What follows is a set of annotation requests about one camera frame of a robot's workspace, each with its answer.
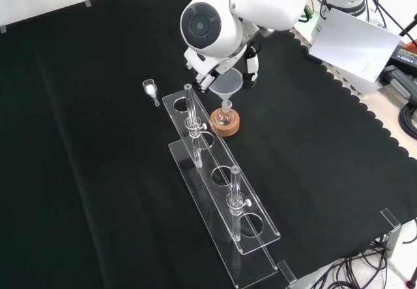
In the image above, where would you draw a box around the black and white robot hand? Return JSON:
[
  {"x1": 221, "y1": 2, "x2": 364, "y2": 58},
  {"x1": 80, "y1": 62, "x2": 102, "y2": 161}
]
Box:
[{"x1": 184, "y1": 42, "x2": 262, "y2": 94}]

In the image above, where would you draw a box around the clear plastic funnel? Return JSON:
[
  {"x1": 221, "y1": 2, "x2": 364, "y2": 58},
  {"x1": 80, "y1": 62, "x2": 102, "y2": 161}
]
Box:
[{"x1": 208, "y1": 68, "x2": 244, "y2": 111}]

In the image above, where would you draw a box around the round-bottom glass flask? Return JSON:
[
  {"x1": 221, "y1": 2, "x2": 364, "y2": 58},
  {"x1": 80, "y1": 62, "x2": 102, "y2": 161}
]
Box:
[{"x1": 217, "y1": 102, "x2": 235, "y2": 126}]

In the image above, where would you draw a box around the glass weighing funnel with powder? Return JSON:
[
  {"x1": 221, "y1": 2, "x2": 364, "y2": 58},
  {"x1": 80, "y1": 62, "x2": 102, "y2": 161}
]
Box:
[{"x1": 141, "y1": 79, "x2": 162, "y2": 108}]

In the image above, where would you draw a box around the clear acrylic funnel stand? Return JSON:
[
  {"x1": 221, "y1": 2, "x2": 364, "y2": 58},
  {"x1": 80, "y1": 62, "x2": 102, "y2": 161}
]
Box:
[{"x1": 161, "y1": 83, "x2": 281, "y2": 288}]

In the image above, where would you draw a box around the black cloth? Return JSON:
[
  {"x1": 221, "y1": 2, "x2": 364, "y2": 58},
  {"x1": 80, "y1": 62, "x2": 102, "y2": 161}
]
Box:
[{"x1": 0, "y1": 0, "x2": 417, "y2": 289}]

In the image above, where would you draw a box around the pale board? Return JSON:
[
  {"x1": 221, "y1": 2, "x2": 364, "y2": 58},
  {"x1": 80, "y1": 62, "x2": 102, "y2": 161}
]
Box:
[{"x1": 308, "y1": 7, "x2": 403, "y2": 83}]

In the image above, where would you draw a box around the grey and black tool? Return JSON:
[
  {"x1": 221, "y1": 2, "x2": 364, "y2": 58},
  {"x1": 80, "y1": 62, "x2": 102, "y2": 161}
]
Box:
[{"x1": 380, "y1": 65, "x2": 417, "y2": 103}]

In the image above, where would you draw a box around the black and orange device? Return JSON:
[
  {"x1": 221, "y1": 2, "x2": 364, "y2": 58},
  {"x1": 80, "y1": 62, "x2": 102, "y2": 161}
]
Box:
[{"x1": 385, "y1": 40, "x2": 417, "y2": 75}]

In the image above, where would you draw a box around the black tripod leg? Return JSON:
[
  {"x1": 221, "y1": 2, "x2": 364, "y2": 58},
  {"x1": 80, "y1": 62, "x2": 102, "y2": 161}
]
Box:
[{"x1": 398, "y1": 11, "x2": 417, "y2": 48}]

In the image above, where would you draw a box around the clear table clamp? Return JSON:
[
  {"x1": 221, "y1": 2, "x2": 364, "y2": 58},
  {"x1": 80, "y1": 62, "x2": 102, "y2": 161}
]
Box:
[{"x1": 276, "y1": 259, "x2": 298, "y2": 285}]

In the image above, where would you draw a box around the cork ring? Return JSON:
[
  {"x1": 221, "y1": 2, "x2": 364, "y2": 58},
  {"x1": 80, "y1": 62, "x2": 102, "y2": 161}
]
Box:
[{"x1": 209, "y1": 107, "x2": 242, "y2": 138}]

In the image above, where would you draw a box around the coiled black cable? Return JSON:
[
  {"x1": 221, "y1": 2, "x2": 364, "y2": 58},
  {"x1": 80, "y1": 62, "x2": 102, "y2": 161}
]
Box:
[{"x1": 398, "y1": 101, "x2": 417, "y2": 139}]

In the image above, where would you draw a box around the grey metal bracket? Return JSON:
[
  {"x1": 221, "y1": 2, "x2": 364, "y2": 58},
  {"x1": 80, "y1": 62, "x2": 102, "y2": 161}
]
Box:
[{"x1": 380, "y1": 207, "x2": 403, "y2": 255}]

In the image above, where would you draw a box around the black cable bundle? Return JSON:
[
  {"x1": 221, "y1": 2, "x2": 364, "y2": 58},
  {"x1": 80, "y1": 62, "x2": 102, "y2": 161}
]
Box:
[{"x1": 308, "y1": 236, "x2": 417, "y2": 289}]

